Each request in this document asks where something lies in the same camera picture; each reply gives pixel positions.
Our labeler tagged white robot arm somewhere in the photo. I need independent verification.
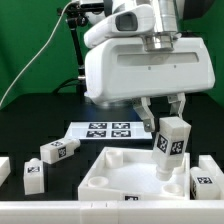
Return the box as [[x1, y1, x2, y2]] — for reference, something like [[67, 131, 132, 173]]
[[84, 0, 215, 132]]

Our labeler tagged white square tabletop panel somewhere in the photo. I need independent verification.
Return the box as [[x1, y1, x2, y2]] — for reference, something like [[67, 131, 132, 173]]
[[78, 147, 190, 201]]

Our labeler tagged black cable on table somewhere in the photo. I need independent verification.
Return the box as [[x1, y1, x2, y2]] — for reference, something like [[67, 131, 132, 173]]
[[51, 77, 88, 95]]

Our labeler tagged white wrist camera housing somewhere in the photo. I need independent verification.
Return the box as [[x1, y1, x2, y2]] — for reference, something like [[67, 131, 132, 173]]
[[84, 4, 155, 48]]

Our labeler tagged white cable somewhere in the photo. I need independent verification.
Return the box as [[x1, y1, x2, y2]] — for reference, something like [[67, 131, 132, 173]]
[[0, 0, 78, 108]]

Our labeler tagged white marker base sheet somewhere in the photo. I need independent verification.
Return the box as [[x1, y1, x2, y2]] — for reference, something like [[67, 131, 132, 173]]
[[65, 122, 152, 140]]

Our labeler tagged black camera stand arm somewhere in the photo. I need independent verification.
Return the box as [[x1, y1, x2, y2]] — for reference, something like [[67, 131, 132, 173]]
[[65, 3, 88, 81]]

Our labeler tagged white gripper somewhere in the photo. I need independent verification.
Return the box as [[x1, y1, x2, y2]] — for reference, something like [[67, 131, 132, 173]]
[[85, 37, 215, 132]]

